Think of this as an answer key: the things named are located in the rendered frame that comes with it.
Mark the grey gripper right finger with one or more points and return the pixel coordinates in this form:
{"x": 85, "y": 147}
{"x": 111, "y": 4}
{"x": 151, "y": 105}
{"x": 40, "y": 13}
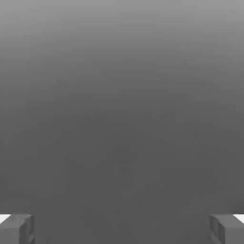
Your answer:
{"x": 226, "y": 230}

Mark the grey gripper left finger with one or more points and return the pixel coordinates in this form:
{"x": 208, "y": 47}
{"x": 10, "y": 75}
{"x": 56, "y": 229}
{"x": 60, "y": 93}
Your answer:
{"x": 17, "y": 230}

